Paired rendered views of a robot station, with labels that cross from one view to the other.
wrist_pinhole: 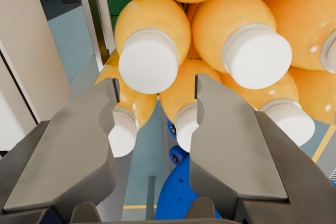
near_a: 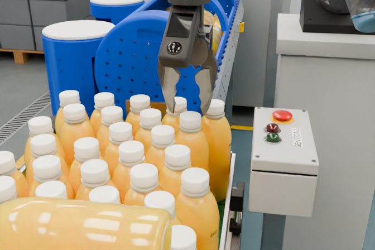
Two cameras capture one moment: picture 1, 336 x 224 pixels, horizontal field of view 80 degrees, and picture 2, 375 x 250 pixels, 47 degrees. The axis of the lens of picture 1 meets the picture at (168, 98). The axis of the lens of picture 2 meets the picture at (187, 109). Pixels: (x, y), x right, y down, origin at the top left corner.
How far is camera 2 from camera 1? 0.69 m
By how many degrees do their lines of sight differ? 33
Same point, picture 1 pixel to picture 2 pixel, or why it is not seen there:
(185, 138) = (182, 100)
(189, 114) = (179, 109)
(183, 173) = (192, 107)
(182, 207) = (195, 86)
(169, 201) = not seen: hidden behind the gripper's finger
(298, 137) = (136, 97)
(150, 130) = (253, 230)
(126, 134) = not seen: hidden behind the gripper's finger
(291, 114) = (139, 102)
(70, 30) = not seen: outside the picture
